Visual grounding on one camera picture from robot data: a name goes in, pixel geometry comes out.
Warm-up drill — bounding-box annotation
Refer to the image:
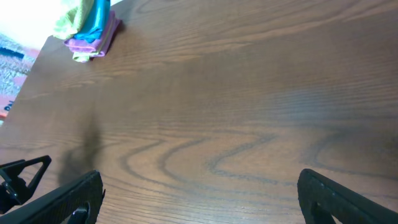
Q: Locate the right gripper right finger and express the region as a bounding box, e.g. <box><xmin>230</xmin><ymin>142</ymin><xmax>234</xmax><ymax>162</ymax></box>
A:
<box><xmin>297</xmin><ymin>169</ymin><xmax>397</xmax><ymax>224</ymax></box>

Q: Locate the green microfiber cloth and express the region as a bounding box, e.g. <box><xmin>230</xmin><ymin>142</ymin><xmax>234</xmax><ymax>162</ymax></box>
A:
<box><xmin>52</xmin><ymin>0</ymin><xmax>94</xmax><ymax>40</ymax></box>

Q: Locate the light green folded cloth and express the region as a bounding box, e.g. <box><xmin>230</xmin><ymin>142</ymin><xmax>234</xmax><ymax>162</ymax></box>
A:
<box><xmin>72</xmin><ymin>52</ymin><xmax>98</xmax><ymax>63</ymax></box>

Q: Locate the blue folded cloth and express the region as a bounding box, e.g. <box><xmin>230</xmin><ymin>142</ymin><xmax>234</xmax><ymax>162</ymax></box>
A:
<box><xmin>73</xmin><ymin>0</ymin><xmax>111</xmax><ymax>43</ymax></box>

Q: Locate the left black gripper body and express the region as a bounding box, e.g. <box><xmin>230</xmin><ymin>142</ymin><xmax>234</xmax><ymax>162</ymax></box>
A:
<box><xmin>1</xmin><ymin>170</ymin><xmax>31</xmax><ymax>214</ymax></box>

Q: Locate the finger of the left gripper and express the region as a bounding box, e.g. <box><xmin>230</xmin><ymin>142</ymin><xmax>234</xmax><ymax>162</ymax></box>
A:
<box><xmin>1</xmin><ymin>156</ymin><xmax>52</xmax><ymax>197</ymax></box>

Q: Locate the purple folded cloth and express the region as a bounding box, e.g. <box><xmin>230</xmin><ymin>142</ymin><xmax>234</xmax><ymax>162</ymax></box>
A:
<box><xmin>64</xmin><ymin>10</ymin><xmax>120</xmax><ymax>57</ymax></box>

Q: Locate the colourful floor mat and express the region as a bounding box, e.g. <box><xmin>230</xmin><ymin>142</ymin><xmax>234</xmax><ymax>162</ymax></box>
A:
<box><xmin>1</xmin><ymin>34</ymin><xmax>40</xmax><ymax>123</ymax></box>

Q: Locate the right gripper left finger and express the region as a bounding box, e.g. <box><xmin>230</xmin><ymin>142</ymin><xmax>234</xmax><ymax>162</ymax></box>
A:
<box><xmin>1</xmin><ymin>170</ymin><xmax>104</xmax><ymax>224</ymax></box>

